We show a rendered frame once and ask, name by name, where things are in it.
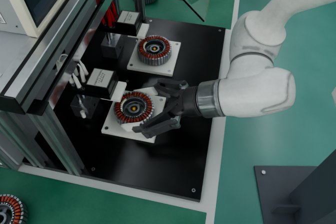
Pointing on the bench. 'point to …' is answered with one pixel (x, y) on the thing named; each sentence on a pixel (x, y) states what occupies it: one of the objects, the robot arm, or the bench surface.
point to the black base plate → (159, 162)
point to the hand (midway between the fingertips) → (135, 109)
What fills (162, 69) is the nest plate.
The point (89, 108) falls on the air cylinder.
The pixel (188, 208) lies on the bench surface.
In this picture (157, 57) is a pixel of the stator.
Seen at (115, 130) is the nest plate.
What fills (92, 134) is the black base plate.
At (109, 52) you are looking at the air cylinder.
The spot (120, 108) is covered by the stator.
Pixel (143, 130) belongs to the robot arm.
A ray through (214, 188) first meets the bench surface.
